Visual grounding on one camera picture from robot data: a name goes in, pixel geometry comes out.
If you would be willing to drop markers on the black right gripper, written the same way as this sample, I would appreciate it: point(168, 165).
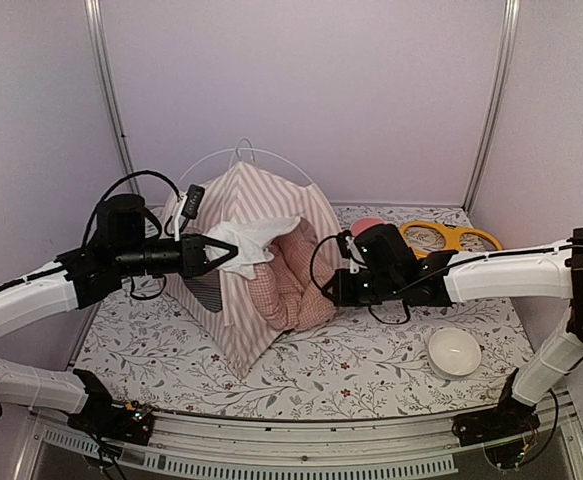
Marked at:
point(342, 296)

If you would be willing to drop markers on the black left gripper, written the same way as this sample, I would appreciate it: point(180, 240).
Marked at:
point(193, 254)

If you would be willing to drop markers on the pink gingham cushion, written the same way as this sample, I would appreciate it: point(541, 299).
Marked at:
point(285, 290)

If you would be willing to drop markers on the pink round pet bowl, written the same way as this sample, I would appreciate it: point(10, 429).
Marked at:
point(363, 224)

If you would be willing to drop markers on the white tent pole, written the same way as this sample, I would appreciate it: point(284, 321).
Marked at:
point(245, 163)

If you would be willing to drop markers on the yellow double bowl stand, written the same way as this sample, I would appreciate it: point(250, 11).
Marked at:
point(452, 236)

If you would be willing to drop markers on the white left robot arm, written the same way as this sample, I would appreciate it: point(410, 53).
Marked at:
point(76, 280)

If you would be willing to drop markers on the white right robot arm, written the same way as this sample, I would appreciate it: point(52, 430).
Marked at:
point(385, 268)

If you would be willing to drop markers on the floral tablecloth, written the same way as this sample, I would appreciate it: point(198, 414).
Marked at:
point(196, 346)

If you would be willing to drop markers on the white ceramic bowl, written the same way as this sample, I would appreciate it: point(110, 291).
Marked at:
point(453, 353)

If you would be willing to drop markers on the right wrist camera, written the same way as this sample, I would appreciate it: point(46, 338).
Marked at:
point(349, 251)

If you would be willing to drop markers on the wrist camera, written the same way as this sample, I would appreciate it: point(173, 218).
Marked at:
point(187, 209)
point(349, 251)

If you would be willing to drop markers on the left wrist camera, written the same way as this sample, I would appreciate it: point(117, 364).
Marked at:
point(187, 209)

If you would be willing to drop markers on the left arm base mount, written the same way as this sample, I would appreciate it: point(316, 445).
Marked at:
point(131, 423)

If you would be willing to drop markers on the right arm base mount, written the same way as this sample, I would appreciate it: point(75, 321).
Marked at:
point(493, 424)

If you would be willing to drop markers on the left aluminium corner post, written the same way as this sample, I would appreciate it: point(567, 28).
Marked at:
point(95, 25)

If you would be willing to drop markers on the aluminium corner post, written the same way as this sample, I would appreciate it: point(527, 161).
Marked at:
point(95, 25)
point(505, 53)

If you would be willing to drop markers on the right aluminium corner post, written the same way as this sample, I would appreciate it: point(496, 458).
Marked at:
point(505, 53)

